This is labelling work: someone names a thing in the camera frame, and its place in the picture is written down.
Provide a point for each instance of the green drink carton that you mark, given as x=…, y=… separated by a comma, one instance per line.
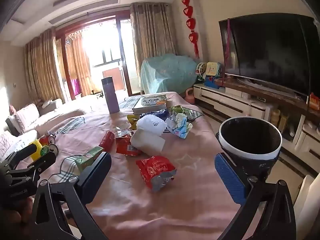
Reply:
x=87, y=158

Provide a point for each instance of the large red snack packet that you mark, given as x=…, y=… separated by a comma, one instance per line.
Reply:
x=155, y=171

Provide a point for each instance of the pink tablecloth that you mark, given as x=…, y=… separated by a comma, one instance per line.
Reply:
x=150, y=212

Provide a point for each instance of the white television cabinet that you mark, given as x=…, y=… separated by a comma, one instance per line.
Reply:
x=225, y=102

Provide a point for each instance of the person's left hand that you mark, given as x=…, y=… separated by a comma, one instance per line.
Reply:
x=12, y=215

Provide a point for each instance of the brown patterned curtain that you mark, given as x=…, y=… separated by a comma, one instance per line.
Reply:
x=42, y=65
x=152, y=35
x=77, y=62

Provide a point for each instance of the pink sofa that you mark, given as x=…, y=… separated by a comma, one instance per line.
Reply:
x=27, y=120

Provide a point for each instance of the purple thermos bottle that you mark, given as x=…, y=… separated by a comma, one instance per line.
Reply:
x=110, y=97

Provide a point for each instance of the yellow snack packet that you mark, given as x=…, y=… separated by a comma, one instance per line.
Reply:
x=132, y=120

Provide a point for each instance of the white tissue wad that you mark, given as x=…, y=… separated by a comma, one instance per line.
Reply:
x=147, y=142

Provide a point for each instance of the white toy basket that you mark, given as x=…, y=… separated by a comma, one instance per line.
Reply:
x=201, y=69

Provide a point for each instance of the stack of yellow jars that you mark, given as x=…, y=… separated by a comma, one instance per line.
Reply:
x=275, y=118

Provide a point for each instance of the yellow plastic toy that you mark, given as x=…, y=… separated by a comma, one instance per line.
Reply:
x=37, y=150

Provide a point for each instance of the blue plastic bag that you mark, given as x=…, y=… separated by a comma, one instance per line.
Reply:
x=150, y=114

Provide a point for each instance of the green snack packet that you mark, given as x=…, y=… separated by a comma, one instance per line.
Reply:
x=179, y=110

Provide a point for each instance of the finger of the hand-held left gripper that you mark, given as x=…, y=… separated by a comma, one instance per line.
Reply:
x=42, y=162
x=23, y=152

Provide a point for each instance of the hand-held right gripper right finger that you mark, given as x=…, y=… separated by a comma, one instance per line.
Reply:
x=230, y=180

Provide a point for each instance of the red framed glass door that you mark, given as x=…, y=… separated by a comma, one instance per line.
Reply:
x=125, y=55

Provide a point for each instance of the colourful cover book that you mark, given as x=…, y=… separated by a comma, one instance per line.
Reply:
x=153, y=100

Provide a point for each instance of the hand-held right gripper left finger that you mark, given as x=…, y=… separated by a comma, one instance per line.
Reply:
x=97, y=170

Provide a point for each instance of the red round toy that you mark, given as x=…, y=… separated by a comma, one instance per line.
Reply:
x=47, y=138

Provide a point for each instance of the pink kettlebell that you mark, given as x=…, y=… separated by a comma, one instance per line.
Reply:
x=190, y=96

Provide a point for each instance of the thick white book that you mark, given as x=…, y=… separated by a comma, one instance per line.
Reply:
x=145, y=110

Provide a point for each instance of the blue toy box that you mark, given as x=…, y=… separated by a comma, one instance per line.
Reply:
x=212, y=83

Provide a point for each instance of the flat red snack packet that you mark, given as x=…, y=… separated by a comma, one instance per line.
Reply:
x=126, y=147

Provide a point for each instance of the orange toy telephone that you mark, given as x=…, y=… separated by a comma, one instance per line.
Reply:
x=315, y=99

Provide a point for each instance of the crumpled printed paper wrapper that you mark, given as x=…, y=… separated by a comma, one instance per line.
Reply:
x=178, y=127

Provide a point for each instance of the silver foil wrapper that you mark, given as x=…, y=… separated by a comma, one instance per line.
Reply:
x=123, y=131

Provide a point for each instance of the yellow green toy phone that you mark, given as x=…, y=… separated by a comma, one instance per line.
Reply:
x=213, y=68

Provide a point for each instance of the black white-rimmed bin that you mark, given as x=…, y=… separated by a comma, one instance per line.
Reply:
x=250, y=156

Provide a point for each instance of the teal cloth covered furniture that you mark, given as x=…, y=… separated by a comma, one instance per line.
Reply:
x=167, y=72

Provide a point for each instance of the black flat television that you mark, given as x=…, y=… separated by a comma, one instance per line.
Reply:
x=270, y=52

